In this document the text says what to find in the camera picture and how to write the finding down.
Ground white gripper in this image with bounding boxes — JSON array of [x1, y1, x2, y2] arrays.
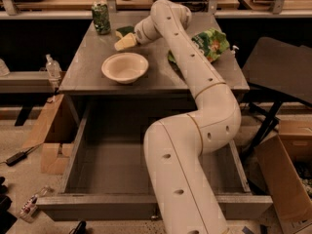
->
[[114, 17, 161, 51]]

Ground green and yellow sponge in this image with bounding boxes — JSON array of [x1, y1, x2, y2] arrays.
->
[[115, 25, 135, 39]]

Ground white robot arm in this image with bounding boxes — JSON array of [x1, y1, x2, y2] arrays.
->
[[135, 0, 241, 234]]

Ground open grey top drawer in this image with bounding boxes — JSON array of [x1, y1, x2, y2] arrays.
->
[[38, 96, 272, 221]]

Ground white bowl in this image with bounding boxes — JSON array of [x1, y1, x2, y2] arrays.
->
[[101, 53, 149, 84]]

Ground green soda can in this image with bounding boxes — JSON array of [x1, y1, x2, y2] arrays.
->
[[92, 2, 111, 35]]

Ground grey wooden cabinet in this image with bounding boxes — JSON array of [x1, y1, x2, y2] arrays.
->
[[59, 11, 250, 97]]

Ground clear plastic bottle on bench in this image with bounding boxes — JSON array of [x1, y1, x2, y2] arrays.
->
[[46, 55, 61, 79]]

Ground green chip bag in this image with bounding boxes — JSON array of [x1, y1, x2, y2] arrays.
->
[[167, 27, 231, 65]]

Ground small white pump bottle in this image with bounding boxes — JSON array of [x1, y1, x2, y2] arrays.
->
[[231, 45, 240, 57]]

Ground wooden block on floor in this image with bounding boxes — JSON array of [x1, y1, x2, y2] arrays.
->
[[41, 143, 74, 175]]

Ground black folding chair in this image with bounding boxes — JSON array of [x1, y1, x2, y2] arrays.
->
[[241, 37, 312, 159]]

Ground black power adapter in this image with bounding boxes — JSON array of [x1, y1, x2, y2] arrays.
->
[[6, 152, 27, 167]]

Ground cardboard box at right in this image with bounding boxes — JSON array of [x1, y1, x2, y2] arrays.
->
[[254, 121, 312, 234]]

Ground plastic bottle on floor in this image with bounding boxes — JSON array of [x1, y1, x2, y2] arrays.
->
[[18, 186, 53, 223]]

